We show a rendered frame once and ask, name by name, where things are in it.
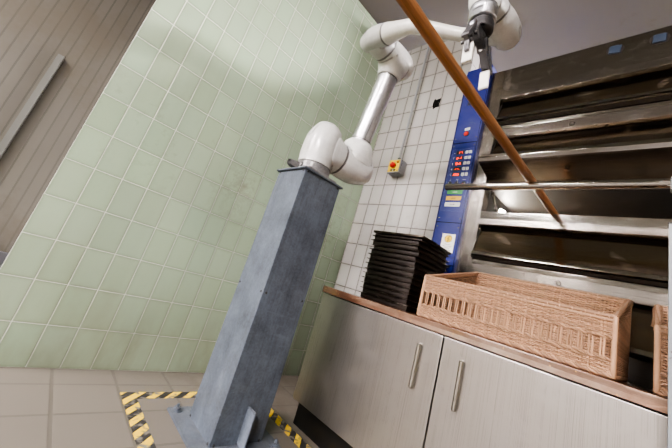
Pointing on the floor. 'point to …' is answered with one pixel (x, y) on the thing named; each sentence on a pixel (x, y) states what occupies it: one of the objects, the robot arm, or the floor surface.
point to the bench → (454, 389)
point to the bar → (601, 188)
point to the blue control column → (470, 168)
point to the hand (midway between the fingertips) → (475, 73)
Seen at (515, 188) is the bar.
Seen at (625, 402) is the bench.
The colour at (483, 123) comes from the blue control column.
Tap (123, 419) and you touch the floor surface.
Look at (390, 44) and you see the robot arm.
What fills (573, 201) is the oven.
